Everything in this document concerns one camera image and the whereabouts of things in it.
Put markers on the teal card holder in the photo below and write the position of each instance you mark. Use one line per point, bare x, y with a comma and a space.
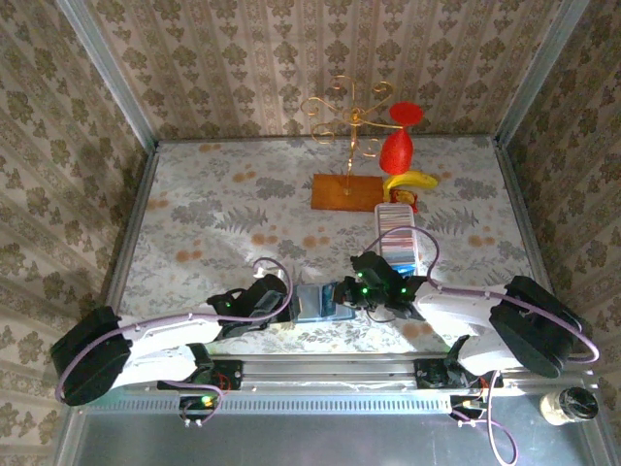
322, 303

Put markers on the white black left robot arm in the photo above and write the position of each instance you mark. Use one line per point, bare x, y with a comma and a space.
165, 330

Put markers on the blue card in tray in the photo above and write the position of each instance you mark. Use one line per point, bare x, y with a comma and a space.
403, 268

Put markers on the row of colourful cards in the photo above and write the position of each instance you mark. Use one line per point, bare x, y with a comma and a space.
397, 233

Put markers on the white card tray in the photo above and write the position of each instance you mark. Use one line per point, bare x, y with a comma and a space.
397, 228

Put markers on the red snack packet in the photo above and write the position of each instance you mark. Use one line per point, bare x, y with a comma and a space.
405, 198

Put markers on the yellow banana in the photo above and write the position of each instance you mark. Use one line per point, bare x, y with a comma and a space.
412, 180

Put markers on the red goblet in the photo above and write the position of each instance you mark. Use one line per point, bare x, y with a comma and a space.
395, 155

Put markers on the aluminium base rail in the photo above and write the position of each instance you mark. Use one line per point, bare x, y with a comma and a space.
330, 374

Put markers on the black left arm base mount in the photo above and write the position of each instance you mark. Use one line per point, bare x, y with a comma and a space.
208, 371

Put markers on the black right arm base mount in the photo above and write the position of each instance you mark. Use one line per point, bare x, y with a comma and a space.
436, 374

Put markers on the aluminium frame post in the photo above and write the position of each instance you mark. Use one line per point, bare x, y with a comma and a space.
538, 73
111, 73

